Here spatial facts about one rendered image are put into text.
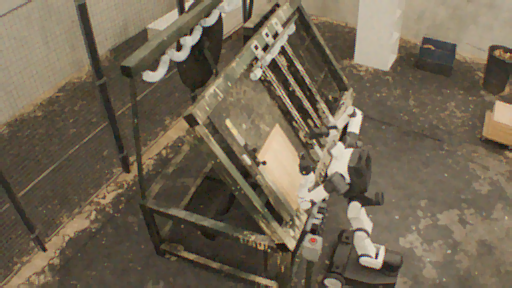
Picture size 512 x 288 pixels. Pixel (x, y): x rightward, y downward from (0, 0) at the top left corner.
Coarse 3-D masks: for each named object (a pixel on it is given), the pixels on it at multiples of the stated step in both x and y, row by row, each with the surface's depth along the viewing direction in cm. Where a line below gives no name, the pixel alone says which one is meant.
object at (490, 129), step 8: (496, 104) 514; (504, 104) 513; (488, 112) 545; (496, 112) 500; (504, 112) 501; (488, 120) 532; (496, 120) 488; (504, 120) 488; (488, 128) 516; (496, 128) 492; (504, 128) 486; (480, 136) 518; (488, 136) 504; (496, 136) 498; (504, 136) 492; (504, 144) 497
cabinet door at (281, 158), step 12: (276, 132) 338; (264, 144) 323; (276, 144) 335; (288, 144) 347; (264, 156) 319; (276, 156) 331; (288, 156) 343; (264, 168) 316; (276, 168) 327; (288, 168) 339; (276, 180) 323; (288, 180) 335; (300, 180) 348; (288, 192) 332
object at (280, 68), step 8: (264, 32) 344; (272, 40) 350; (280, 40) 344; (264, 48) 352; (272, 64) 359; (280, 64) 358; (280, 72) 361; (288, 72) 364; (288, 80) 363; (288, 88) 368; (296, 88) 369; (296, 96) 370; (304, 104) 372; (304, 112) 378; (312, 112) 379; (312, 120) 380
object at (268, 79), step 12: (252, 48) 326; (252, 60) 335; (264, 60) 334; (264, 72) 338; (276, 84) 346; (276, 96) 348; (288, 108) 351; (300, 120) 360; (300, 132) 363; (312, 144) 366; (312, 156) 374
